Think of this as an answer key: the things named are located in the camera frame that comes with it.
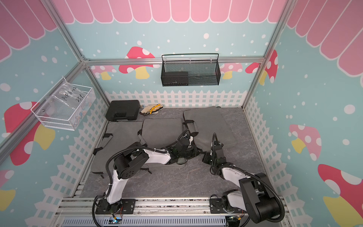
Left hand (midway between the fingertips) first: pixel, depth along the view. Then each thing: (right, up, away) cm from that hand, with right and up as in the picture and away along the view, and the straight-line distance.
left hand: (202, 153), depth 90 cm
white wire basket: (-74, +27, -17) cm, 81 cm away
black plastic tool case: (-63, +29, +25) cm, 73 cm away
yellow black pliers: (-37, +32, +30) cm, 57 cm away
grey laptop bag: (-59, +10, +10) cm, 61 cm away
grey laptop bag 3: (+8, +21, +19) cm, 29 cm away
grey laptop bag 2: (-31, +12, +9) cm, 34 cm away
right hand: (+1, -1, +2) cm, 3 cm away
